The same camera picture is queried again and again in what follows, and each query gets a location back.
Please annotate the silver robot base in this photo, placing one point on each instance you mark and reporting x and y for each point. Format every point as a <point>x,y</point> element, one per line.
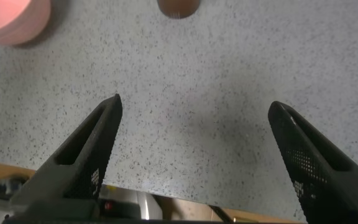
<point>135,202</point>

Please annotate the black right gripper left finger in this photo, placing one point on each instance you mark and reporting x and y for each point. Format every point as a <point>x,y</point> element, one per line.
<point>82,161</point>

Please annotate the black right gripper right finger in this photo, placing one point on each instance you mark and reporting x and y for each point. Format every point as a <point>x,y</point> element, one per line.
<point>315,174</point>

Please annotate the pink plastic bowl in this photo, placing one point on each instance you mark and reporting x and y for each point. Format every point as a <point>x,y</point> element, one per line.
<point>8,21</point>

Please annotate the orange-brown liquid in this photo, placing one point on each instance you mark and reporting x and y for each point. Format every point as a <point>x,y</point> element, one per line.
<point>178,6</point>

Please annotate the transparent blue ribbed cup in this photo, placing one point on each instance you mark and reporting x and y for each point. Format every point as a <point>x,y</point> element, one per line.
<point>178,7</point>

